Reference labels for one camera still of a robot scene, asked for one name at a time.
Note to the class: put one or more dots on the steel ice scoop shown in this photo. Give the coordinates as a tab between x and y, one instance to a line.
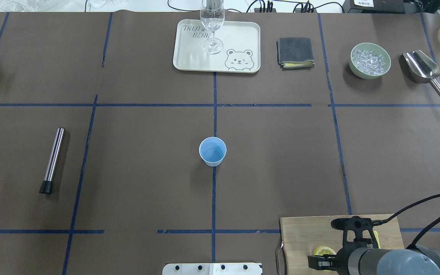
423	69

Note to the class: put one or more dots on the black power strip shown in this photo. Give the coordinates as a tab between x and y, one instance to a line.
281	6

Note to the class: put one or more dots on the yellow plastic knife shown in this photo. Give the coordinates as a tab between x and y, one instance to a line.
375	242

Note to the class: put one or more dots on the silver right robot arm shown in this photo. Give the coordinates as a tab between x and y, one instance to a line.
373	261

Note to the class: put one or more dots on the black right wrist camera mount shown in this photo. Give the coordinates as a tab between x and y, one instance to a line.
357	231

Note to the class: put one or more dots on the folded grey cloth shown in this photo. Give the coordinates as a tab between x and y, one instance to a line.
295	52

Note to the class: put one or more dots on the cream bear tray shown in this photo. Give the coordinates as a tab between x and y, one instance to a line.
234	48

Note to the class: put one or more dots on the bamboo cutting board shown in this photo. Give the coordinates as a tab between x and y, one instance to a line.
300	236

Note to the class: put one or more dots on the light blue paper cup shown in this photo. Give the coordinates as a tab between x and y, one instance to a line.
212	151

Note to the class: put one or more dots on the yellow lemon slice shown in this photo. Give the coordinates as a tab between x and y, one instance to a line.
323	250

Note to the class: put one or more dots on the green bowl of ice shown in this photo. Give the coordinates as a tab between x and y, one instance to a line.
369	61

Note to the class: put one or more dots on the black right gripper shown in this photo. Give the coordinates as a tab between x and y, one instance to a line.
341	260

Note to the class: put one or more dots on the clear wine glass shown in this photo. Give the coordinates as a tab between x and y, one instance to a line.
212	15

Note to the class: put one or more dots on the crumpled clear plastic bag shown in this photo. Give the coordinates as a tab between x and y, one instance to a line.
44	5

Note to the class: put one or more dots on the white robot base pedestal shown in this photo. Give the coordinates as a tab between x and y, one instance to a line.
229	268

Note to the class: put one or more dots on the steel muddler black tip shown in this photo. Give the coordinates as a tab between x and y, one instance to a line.
47	183

